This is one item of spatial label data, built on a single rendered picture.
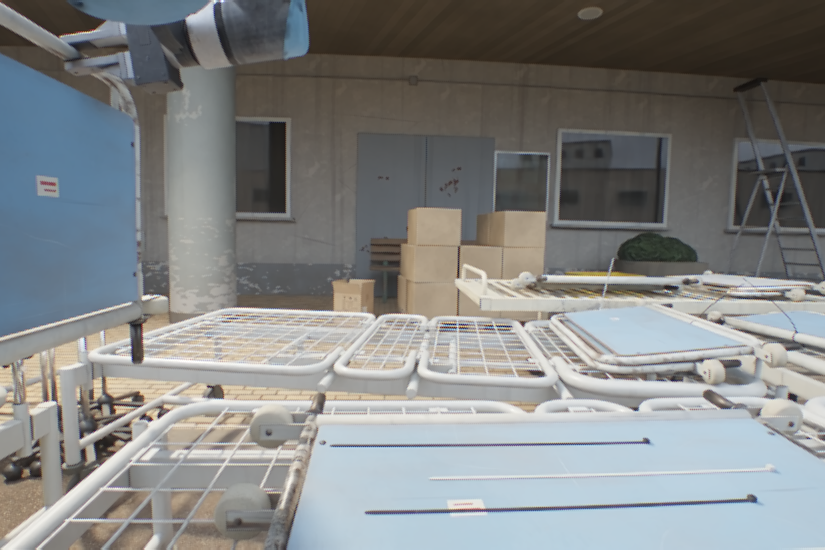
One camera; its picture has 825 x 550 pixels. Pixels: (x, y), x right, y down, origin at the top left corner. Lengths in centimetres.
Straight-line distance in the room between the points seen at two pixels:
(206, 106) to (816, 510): 450
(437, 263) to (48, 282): 338
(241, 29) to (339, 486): 62
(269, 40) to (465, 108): 599
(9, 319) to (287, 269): 585
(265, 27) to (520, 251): 360
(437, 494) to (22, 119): 68
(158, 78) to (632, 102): 706
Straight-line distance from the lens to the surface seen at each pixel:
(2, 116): 73
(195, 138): 454
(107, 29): 86
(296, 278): 647
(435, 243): 389
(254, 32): 75
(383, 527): 53
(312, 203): 643
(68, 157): 82
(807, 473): 80
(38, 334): 77
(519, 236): 413
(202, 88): 464
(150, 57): 80
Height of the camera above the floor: 86
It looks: 5 degrees down
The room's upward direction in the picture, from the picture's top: 1 degrees clockwise
